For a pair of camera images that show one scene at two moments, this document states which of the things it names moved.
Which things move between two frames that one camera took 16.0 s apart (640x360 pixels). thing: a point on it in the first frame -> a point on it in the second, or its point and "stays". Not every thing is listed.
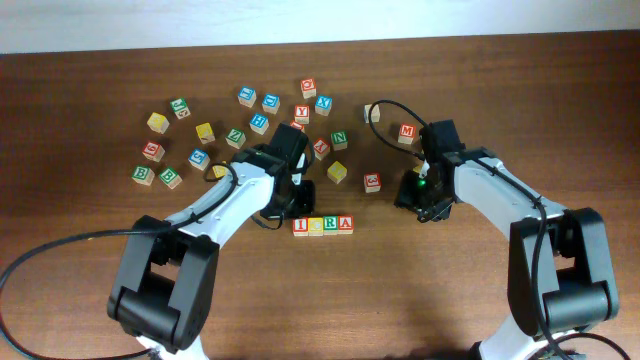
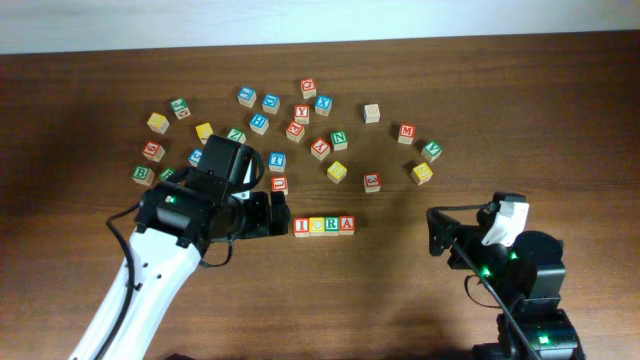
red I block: [300, 227] stays
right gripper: [406, 195] -> [469, 236]
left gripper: [306, 206] -> [261, 221]
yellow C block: [315, 226] stays
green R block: [330, 225] stays
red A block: [346, 225] stays
